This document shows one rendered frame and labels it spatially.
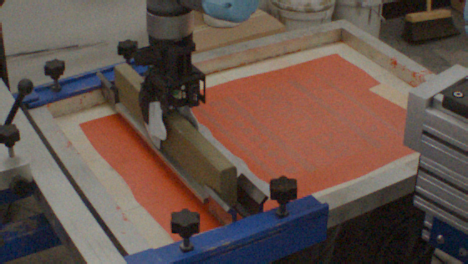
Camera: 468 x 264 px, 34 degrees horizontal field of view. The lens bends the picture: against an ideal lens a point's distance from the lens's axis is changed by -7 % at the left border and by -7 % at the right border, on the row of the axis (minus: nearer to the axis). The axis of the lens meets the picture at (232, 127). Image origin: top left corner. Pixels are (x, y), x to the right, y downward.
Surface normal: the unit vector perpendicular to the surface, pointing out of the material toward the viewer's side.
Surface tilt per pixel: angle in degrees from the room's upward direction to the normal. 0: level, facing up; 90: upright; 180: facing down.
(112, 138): 0
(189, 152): 90
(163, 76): 0
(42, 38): 90
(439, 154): 90
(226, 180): 90
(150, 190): 0
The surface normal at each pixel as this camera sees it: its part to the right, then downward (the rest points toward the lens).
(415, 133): -0.73, 0.35
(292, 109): 0.00, -0.86
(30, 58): 0.51, 0.44
